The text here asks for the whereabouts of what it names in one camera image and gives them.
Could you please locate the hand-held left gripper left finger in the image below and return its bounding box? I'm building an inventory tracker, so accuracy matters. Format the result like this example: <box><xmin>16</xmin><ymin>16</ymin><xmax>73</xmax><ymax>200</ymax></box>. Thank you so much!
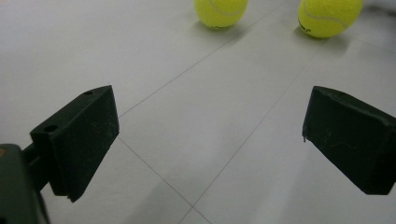
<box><xmin>30</xmin><ymin>85</ymin><xmax>120</xmax><ymax>203</ymax></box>

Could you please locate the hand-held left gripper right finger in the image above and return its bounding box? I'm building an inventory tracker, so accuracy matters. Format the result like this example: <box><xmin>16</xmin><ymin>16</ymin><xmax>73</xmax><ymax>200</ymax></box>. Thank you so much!
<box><xmin>302</xmin><ymin>86</ymin><xmax>396</xmax><ymax>196</ymax></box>

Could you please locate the yellow tennis ball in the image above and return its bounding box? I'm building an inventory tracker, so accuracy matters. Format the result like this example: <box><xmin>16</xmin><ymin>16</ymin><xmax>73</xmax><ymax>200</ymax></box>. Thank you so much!
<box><xmin>297</xmin><ymin>0</ymin><xmax>364</xmax><ymax>39</ymax></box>
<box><xmin>193</xmin><ymin>0</ymin><xmax>249</xmax><ymax>30</ymax></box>

